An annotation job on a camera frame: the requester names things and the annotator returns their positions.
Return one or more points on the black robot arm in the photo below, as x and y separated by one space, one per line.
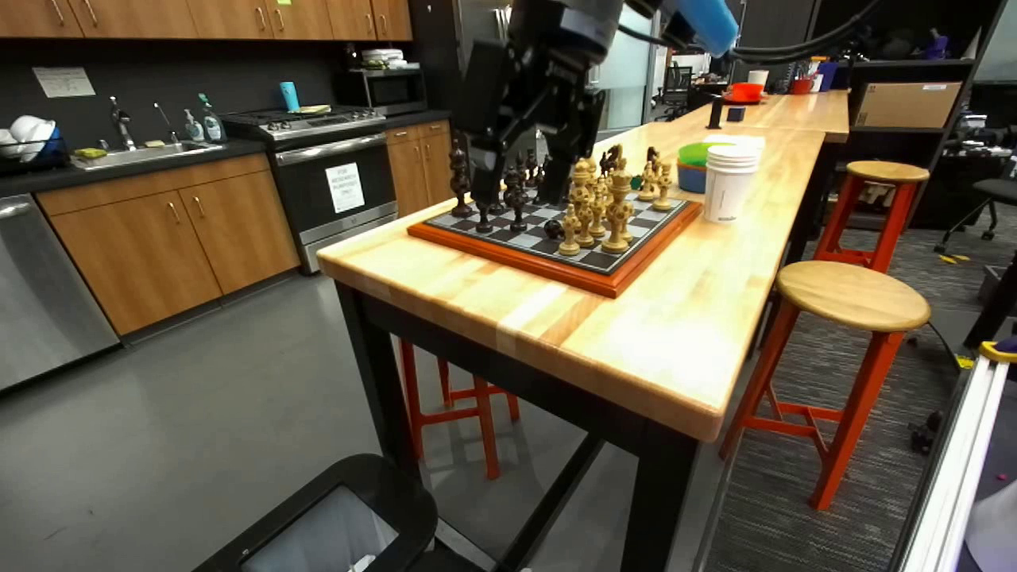
543 78

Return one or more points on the light wooden chess pieces group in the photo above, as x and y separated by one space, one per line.
608 209

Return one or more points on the black chess piece left corner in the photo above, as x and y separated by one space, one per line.
463 179

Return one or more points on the butcher block table black legs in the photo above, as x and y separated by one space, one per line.
649 370

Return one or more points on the orange stool under table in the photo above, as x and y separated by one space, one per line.
472 401

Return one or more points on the stainless steel oven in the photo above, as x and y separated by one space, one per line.
331 171

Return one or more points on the green round container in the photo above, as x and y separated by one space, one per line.
692 166

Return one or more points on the microwave oven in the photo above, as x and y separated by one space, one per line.
392 89

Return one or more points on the white plastic cup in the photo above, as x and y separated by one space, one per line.
729 171

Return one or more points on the red bowl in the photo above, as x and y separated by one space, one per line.
744 94

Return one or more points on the near wooden orange stool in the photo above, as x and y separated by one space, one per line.
853 295

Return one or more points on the kitchen sink with faucet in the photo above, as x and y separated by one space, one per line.
177 143

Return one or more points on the wooden base cabinets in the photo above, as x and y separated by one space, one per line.
156 245

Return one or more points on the stainless steel dishwasher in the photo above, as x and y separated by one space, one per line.
49 316

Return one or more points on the wooden upper cabinets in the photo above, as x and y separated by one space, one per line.
242 21

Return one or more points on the chess board with orange frame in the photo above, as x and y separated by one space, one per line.
532 241

